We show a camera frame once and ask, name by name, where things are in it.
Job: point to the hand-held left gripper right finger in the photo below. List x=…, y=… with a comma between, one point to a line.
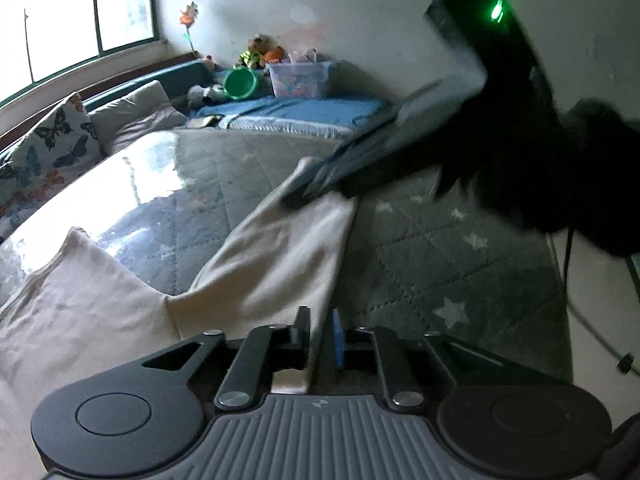
x=338, y=340

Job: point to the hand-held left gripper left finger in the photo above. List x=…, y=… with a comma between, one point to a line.
x=301, y=330

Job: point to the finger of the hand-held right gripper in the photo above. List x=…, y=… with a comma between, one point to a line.
x=310, y=197
x=312, y=169

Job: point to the cream garment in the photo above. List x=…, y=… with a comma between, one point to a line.
x=100, y=310

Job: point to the blue quilted blanket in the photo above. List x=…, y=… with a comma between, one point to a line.
x=290, y=112

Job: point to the clear plastic storage box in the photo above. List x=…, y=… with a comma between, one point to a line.
x=300, y=80

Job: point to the green plastic bucket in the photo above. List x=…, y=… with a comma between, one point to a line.
x=241, y=84

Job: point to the orange stuffed toy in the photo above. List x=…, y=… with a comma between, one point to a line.
x=275, y=54

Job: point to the yellow green stuffed toy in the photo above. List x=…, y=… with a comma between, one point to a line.
x=252, y=52

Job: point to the grey stuffed toy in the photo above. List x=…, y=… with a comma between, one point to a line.
x=205, y=94

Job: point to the pink stuffed toy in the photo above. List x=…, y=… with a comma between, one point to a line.
x=208, y=63

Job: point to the beige cushion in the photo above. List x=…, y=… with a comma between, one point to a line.
x=135, y=115

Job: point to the teal sofa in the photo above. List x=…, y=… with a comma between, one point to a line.
x=150, y=77

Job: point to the colourful pinwheel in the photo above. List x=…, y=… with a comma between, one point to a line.
x=189, y=17

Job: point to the butterfly print pillow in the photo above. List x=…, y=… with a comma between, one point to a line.
x=30, y=195
x=65, y=132

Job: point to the green framed window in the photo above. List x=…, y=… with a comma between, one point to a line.
x=60, y=10

